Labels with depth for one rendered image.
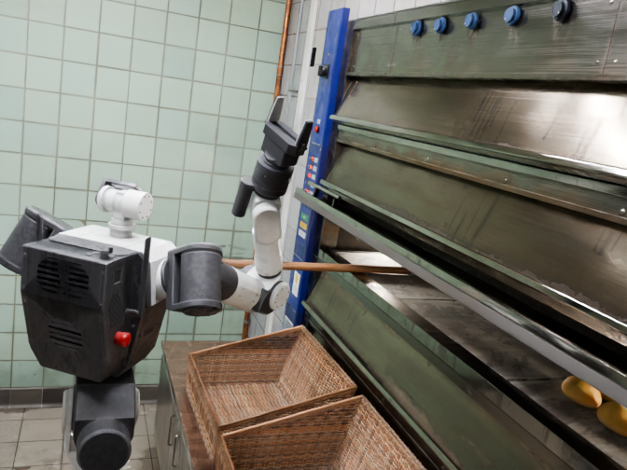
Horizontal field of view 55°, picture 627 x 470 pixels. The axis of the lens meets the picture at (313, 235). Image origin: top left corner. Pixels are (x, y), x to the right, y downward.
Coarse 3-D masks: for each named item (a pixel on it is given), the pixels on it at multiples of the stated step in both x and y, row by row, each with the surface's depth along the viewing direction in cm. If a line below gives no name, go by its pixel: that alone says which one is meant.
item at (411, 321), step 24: (360, 288) 214; (408, 312) 187; (432, 336) 170; (456, 360) 158; (480, 360) 158; (480, 384) 148; (504, 384) 145; (504, 408) 139; (528, 408) 134; (528, 432) 132; (552, 432) 125; (576, 432) 126; (576, 456) 119; (600, 456) 118
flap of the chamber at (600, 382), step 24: (336, 216) 202; (360, 216) 222; (408, 264) 155; (456, 288) 135; (480, 288) 144; (480, 312) 126; (528, 312) 131; (528, 336) 112; (576, 336) 122; (552, 360) 106; (576, 360) 102; (624, 360) 112; (600, 384) 96
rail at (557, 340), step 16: (304, 192) 233; (336, 208) 206; (352, 224) 190; (384, 240) 169; (416, 256) 152; (432, 272) 145; (448, 272) 140; (464, 288) 132; (496, 304) 122; (512, 320) 117; (528, 320) 113; (544, 336) 109; (560, 336) 107; (576, 352) 102; (592, 368) 98; (608, 368) 96; (624, 384) 92
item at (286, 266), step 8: (232, 264) 206; (240, 264) 207; (248, 264) 208; (288, 264) 213; (296, 264) 215; (304, 264) 216; (312, 264) 217; (320, 264) 218; (328, 264) 220; (336, 264) 221; (344, 264) 222; (352, 264) 224; (368, 272) 226; (376, 272) 227; (384, 272) 228; (392, 272) 229; (400, 272) 230; (408, 272) 231
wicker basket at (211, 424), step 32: (192, 352) 240; (256, 352) 251; (288, 352) 256; (320, 352) 235; (192, 384) 232; (224, 384) 249; (256, 384) 253; (288, 384) 249; (320, 384) 227; (352, 384) 208; (224, 416) 225; (256, 416) 195
